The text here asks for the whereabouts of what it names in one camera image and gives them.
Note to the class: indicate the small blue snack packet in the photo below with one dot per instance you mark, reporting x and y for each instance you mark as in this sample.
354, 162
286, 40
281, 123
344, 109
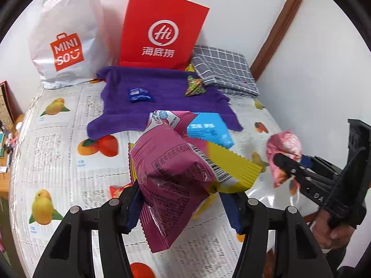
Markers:
139, 95

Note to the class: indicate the purple towel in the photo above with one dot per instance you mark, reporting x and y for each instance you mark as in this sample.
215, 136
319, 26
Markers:
167, 87

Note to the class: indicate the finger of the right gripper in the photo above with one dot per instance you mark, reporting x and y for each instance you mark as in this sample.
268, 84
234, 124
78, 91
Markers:
320, 166

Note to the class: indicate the blue tissue pack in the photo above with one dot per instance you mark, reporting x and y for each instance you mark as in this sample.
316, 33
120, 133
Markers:
210, 127

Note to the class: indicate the brown wooden door frame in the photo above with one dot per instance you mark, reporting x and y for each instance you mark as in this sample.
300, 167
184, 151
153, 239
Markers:
275, 37

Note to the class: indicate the red paper Haidilao bag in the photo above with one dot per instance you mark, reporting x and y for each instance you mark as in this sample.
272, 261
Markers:
160, 33

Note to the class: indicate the grey plaid folded cloth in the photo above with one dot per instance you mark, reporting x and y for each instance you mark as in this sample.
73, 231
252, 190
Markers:
225, 70

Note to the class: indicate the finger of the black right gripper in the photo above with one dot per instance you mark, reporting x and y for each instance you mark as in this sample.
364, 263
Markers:
309, 182

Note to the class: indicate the green yellow snack packet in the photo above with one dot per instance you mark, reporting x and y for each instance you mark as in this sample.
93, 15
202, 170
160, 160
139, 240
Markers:
194, 87

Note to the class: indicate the pink snack packet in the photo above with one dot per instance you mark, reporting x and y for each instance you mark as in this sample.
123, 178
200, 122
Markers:
286, 143

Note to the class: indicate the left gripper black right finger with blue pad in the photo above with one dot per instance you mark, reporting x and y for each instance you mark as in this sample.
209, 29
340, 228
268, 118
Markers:
297, 253

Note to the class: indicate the person's right hand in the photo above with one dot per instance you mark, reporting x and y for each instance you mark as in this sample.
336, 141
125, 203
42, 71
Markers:
330, 238

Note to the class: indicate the large magenta snack bag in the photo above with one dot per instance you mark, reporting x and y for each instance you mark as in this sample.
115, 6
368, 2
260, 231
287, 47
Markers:
176, 173

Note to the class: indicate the red framed picture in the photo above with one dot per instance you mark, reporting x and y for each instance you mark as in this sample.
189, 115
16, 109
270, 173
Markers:
10, 109

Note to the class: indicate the white Miniso plastic bag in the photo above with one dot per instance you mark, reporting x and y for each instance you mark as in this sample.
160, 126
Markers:
68, 42

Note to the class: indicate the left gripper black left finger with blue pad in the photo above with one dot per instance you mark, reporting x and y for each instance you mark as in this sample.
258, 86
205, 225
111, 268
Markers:
69, 252

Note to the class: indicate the small red snack packet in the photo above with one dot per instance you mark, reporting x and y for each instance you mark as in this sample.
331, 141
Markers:
115, 191

